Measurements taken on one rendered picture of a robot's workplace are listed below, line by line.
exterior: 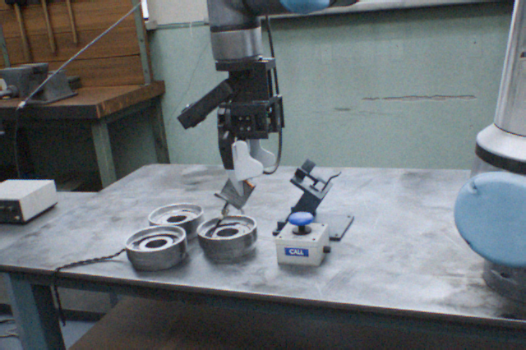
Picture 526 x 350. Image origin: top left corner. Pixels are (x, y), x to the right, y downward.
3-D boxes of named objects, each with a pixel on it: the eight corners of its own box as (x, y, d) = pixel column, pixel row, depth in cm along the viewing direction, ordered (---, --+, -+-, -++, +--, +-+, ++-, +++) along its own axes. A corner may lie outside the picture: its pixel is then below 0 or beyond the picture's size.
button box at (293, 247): (277, 264, 91) (274, 237, 89) (290, 245, 97) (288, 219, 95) (325, 268, 88) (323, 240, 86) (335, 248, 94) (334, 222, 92)
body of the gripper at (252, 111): (267, 144, 81) (259, 61, 78) (215, 143, 85) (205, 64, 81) (286, 131, 88) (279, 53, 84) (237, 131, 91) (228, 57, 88)
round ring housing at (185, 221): (164, 221, 113) (162, 202, 112) (213, 222, 110) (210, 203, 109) (141, 244, 104) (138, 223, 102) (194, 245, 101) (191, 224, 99)
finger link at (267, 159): (274, 191, 89) (267, 137, 86) (242, 190, 92) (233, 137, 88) (281, 183, 92) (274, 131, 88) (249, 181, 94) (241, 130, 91)
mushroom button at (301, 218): (288, 246, 91) (284, 218, 89) (294, 236, 94) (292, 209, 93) (311, 248, 89) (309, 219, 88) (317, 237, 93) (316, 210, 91)
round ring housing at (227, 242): (245, 263, 92) (242, 241, 91) (189, 258, 96) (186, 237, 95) (267, 237, 101) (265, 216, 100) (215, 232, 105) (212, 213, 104)
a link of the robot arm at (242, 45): (200, 34, 80) (226, 29, 87) (205, 66, 81) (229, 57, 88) (247, 30, 77) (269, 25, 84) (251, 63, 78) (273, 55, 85)
